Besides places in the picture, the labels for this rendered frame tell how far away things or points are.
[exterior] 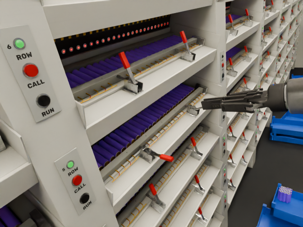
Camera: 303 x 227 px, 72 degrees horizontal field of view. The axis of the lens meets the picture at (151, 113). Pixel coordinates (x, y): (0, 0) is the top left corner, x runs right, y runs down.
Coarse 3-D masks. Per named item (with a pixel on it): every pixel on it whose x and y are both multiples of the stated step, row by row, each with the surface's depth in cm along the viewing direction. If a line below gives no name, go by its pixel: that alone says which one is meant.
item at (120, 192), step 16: (192, 80) 89; (208, 96) 85; (208, 112) 82; (176, 128) 67; (192, 128) 72; (160, 144) 60; (176, 144) 64; (144, 160) 55; (160, 160) 57; (128, 176) 51; (144, 176) 52; (112, 192) 41; (128, 192) 48
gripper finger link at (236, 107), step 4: (220, 104) 62; (224, 104) 61; (228, 104) 60; (232, 104) 59; (236, 104) 58; (240, 104) 57; (244, 104) 56; (248, 104) 55; (252, 104) 54; (228, 108) 60; (232, 108) 59; (236, 108) 58; (240, 108) 57; (244, 108) 56; (248, 112) 56; (252, 112) 55
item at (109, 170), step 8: (200, 88) 85; (192, 96) 79; (184, 104) 74; (176, 112) 70; (160, 120) 65; (168, 120) 67; (152, 128) 62; (160, 128) 64; (168, 128) 65; (144, 136) 59; (152, 136) 61; (160, 136) 62; (136, 144) 56; (144, 144) 59; (152, 144) 59; (128, 152) 54; (136, 152) 56; (112, 160) 51; (120, 160) 51; (128, 160) 53; (104, 168) 49; (112, 168) 49; (104, 176) 47
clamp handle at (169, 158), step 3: (150, 150) 54; (150, 153) 54; (153, 153) 54; (156, 153) 54; (156, 156) 53; (159, 156) 52; (162, 156) 52; (165, 156) 51; (168, 156) 51; (171, 156) 51; (165, 159) 51; (168, 159) 50; (171, 159) 50
